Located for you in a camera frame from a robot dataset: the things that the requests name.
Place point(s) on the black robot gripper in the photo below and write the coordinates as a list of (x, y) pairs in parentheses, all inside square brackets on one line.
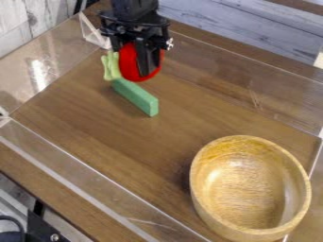
[(150, 28)]

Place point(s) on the red plush tomato toy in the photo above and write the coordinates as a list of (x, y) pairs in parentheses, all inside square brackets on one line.
[(120, 65)]

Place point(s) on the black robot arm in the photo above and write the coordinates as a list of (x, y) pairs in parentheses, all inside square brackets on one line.
[(132, 9)]

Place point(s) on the green rectangular block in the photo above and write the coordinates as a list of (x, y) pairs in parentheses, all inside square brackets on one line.
[(138, 96)]

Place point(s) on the wooden bowl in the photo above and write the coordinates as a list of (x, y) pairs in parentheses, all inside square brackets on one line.
[(250, 189)]

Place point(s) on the black clamp under table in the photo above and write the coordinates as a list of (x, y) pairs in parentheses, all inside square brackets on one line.
[(40, 231)]

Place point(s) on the clear acrylic tray enclosure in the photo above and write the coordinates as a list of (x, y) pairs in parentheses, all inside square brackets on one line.
[(108, 166)]

